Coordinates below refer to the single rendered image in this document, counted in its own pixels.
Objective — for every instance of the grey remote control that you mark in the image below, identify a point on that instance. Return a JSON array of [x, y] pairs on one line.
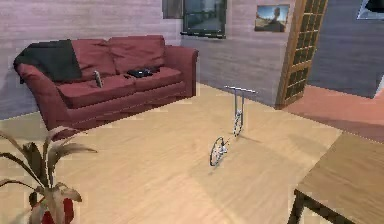
[[98, 79]]

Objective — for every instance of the grey metal scooter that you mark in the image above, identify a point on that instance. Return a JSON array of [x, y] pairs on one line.
[[233, 123]]

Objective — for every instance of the black laptop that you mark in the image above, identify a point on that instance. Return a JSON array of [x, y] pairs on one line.
[[141, 72]]

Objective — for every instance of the house plant in red pot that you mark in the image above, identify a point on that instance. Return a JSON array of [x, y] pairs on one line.
[[43, 176]]

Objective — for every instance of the dark framed window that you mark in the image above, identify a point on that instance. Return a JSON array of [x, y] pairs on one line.
[[204, 16]]

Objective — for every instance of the wooden table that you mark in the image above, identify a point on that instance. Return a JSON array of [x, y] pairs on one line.
[[346, 180]]

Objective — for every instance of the dark grey blanket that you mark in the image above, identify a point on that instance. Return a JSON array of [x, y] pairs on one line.
[[53, 60]]

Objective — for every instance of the wooden lattice room door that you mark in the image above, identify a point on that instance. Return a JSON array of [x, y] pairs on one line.
[[300, 53]]

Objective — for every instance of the red sofa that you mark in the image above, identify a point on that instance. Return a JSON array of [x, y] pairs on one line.
[[140, 85]]

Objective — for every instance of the framed landscape picture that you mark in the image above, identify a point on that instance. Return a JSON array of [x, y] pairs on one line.
[[271, 18]]

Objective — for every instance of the white framed window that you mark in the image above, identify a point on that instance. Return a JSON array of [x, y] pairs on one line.
[[371, 9]]

